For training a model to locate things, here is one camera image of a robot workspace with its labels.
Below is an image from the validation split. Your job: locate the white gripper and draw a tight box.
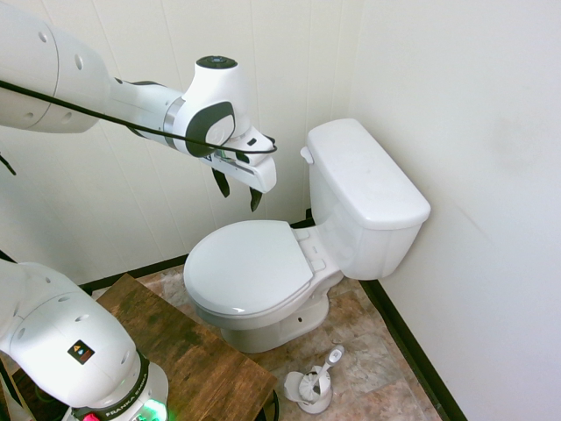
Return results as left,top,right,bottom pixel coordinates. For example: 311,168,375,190
203,125,278,213

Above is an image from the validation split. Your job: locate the white toilet seat lid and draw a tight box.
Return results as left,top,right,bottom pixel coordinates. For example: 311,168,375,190
182,219,316,316

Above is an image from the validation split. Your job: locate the white toilet tank lid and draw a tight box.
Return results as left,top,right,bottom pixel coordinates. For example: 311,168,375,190
305,118,432,230

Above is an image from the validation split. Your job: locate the white toilet tank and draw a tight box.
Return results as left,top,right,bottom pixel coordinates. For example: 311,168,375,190
308,161,427,281

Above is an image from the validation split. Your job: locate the white toilet bowl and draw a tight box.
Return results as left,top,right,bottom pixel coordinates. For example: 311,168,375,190
195,218,352,354

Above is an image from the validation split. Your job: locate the white toilet brush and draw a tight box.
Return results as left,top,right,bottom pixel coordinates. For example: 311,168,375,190
294,344,345,403

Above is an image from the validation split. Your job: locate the white toilet brush holder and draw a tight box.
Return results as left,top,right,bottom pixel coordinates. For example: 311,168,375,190
283,370,334,414

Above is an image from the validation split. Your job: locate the black baseboard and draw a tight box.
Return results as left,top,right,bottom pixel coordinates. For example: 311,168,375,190
78,210,470,421

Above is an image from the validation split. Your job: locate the black cable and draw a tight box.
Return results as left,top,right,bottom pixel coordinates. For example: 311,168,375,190
0,79,280,156

